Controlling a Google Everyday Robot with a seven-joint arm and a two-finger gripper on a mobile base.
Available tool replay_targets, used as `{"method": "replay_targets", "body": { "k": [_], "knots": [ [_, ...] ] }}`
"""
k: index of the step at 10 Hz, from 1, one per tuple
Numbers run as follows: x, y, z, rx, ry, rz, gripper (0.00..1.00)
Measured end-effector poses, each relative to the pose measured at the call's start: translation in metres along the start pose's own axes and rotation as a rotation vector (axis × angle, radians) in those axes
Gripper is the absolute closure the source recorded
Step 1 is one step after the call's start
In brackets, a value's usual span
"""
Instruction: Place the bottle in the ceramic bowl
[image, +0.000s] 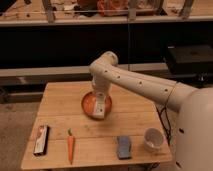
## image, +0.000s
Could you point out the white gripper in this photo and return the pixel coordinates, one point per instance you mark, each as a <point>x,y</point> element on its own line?
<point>100,96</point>

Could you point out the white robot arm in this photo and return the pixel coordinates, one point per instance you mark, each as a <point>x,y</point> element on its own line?
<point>194,106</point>

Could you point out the orange ceramic bowl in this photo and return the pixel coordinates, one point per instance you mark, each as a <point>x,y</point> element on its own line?
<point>88,104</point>

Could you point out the orange toy carrot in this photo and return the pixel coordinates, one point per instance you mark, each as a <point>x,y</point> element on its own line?
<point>71,142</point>

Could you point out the wooden table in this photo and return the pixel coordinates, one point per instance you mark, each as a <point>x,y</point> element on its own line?
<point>95,141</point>

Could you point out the blue sponge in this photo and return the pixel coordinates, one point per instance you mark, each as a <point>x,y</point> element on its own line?
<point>124,147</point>

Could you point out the white cup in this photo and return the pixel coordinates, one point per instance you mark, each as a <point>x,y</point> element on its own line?
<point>153,140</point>

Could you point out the wooden shelf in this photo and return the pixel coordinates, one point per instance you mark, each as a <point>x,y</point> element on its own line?
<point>92,12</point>

